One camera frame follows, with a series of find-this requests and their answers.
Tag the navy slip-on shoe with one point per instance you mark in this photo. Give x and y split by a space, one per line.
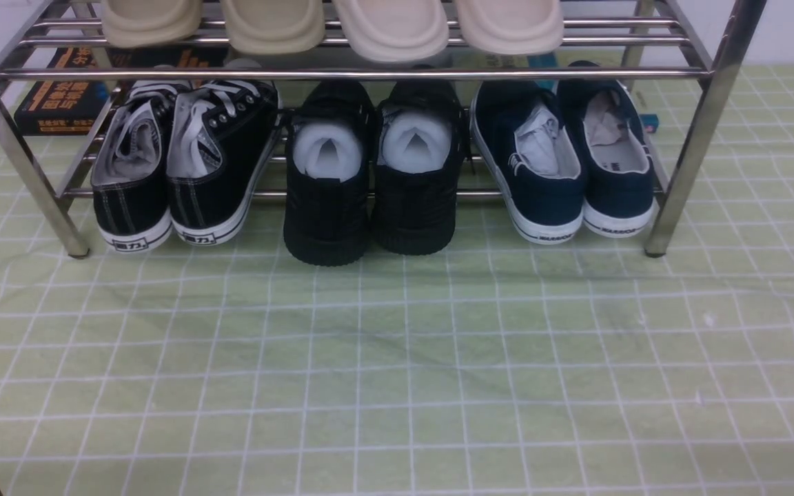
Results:
519 130
608 136

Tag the stainless steel shoe rack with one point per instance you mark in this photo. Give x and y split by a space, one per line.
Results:
63 41

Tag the all black shoe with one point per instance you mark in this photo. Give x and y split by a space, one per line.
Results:
330 142
422 145

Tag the green checkered tablecloth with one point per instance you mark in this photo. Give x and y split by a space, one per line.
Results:
494 367

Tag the green blue book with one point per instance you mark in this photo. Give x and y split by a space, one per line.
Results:
478 60

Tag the black white laced sneaker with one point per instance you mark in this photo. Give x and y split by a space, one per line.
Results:
224 132

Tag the cream slipper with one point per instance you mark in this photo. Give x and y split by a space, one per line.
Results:
511 27
394 31

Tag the beige slipper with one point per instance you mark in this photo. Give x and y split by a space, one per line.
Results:
274 27
133 24

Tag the black white canvas sneaker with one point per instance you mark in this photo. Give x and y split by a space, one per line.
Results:
128 179

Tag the black orange book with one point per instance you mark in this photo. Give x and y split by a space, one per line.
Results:
71 108

